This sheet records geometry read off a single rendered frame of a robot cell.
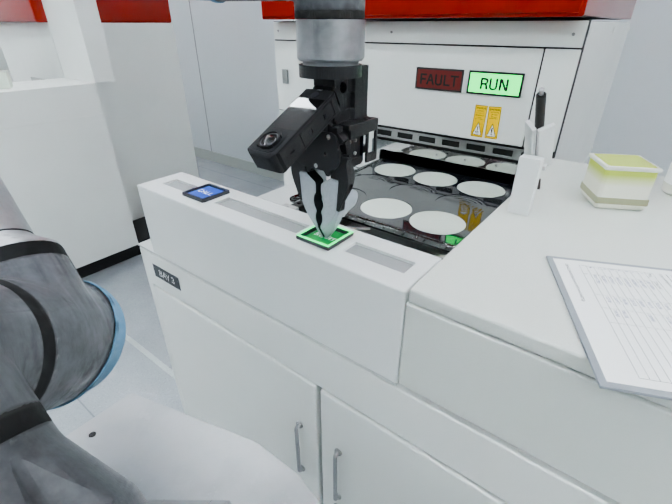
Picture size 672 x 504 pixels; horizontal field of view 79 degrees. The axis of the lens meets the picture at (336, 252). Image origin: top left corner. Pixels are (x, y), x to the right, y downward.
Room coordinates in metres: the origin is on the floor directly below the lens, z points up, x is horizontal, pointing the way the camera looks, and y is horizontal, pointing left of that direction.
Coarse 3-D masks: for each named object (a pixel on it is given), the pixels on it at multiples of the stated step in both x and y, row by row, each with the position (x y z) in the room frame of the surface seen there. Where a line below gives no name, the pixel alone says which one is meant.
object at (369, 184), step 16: (384, 160) 1.05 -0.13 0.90; (368, 176) 0.92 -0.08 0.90; (384, 176) 0.92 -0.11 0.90; (464, 176) 0.92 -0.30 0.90; (368, 192) 0.82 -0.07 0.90; (384, 192) 0.82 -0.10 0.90; (400, 192) 0.82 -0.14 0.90; (416, 192) 0.82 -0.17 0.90; (432, 192) 0.82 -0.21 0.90; (448, 192) 0.82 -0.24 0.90; (352, 208) 0.73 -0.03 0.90; (416, 208) 0.73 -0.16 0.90; (432, 208) 0.73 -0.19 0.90; (448, 208) 0.73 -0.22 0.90; (464, 208) 0.73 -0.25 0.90; (480, 208) 0.73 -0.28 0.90; (496, 208) 0.73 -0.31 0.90; (400, 224) 0.66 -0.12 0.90; (448, 240) 0.60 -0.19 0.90
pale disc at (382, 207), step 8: (368, 200) 0.77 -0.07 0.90; (376, 200) 0.77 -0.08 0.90; (384, 200) 0.77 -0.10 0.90; (392, 200) 0.77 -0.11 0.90; (368, 208) 0.73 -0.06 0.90; (376, 208) 0.73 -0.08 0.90; (384, 208) 0.73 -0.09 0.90; (392, 208) 0.73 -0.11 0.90; (400, 208) 0.73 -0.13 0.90; (408, 208) 0.73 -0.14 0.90; (376, 216) 0.69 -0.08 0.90; (384, 216) 0.69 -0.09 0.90; (392, 216) 0.69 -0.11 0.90; (400, 216) 0.69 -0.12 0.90
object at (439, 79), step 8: (424, 72) 1.04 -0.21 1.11; (432, 72) 1.03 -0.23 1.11; (440, 72) 1.02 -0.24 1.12; (448, 72) 1.01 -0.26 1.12; (456, 72) 1.00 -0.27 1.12; (424, 80) 1.04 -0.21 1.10; (432, 80) 1.03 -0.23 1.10; (440, 80) 1.02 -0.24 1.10; (448, 80) 1.01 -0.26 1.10; (456, 80) 0.99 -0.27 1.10; (440, 88) 1.02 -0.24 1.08; (448, 88) 1.00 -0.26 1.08; (456, 88) 0.99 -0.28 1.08
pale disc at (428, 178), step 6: (420, 174) 0.93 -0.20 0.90; (426, 174) 0.93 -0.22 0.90; (432, 174) 0.93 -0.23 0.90; (438, 174) 0.93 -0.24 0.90; (444, 174) 0.93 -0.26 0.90; (420, 180) 0.89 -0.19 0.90; (426, 180) 0.89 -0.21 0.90; (432, 180) 0.89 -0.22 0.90; (438, 180) 0.89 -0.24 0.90; (444, 180) 0.89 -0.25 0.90; (450, 180) 0.89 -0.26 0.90; (456, 180) 0.89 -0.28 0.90
